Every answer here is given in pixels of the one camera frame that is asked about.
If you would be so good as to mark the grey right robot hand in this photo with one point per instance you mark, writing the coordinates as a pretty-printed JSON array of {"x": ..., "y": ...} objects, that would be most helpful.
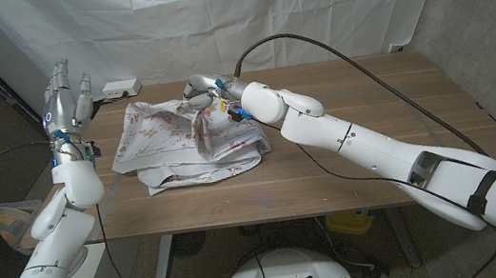
[{"x": 217, "y": 90}]

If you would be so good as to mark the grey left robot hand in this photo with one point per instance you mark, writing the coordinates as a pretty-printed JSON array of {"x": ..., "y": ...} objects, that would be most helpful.
[{"x": 62, "y": 110}]

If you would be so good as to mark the grey table leg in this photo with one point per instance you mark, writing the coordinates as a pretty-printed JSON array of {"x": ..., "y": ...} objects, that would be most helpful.
[{"x": 404, "y": 238}]

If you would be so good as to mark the white backdrop sheet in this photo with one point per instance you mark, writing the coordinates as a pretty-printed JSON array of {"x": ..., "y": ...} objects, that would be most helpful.
[{"x": 166, "y": 25}]

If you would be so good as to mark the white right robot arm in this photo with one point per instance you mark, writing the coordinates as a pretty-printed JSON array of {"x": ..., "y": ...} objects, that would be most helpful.
[{"x": 374, "y": 146}]

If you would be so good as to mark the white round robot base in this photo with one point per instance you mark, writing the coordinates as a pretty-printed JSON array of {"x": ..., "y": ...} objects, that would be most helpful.
[{"x": 289, "y": 268}]

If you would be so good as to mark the white table leg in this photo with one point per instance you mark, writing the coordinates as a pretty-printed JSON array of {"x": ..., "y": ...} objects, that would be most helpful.
[{"x": 164, "y": 265}]

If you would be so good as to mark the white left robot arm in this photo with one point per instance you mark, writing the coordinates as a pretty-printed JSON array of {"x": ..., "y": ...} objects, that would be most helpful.
[{"x": 51, "y": 251}]

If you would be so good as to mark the yellow object under table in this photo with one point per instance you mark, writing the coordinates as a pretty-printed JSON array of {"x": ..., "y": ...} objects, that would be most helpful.
[{"x": 350, "y": 224}]

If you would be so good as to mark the white power strip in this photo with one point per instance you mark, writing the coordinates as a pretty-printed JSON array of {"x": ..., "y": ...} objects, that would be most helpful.
[{"x": 120, "y": 88}]

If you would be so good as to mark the clear plastic storage box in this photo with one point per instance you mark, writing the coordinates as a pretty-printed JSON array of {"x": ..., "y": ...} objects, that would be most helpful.
[{"x": 9, "y": 221}]

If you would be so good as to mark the white floral cloth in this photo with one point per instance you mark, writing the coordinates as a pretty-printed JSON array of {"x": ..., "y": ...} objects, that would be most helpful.
[{"x": 167, "y": 145}]

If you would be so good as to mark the black round floor object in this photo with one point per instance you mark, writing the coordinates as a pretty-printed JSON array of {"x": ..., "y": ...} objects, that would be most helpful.
[{"x": 187, "y": 244}]

